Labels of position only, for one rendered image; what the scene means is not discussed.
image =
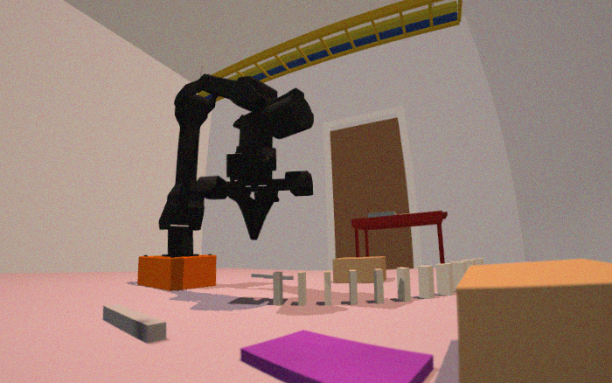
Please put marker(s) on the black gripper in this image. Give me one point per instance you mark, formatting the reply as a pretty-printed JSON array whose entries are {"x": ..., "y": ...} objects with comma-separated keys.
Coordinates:
[{"x": 254, "y": 212}]

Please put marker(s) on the magenta flat block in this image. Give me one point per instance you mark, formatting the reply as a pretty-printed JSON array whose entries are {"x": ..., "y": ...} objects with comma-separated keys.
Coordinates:
[{"x": 308, "y": 357}]

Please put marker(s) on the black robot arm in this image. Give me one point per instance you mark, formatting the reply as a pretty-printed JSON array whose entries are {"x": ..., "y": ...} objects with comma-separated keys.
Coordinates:
[{"x": 270, "y": 117}]

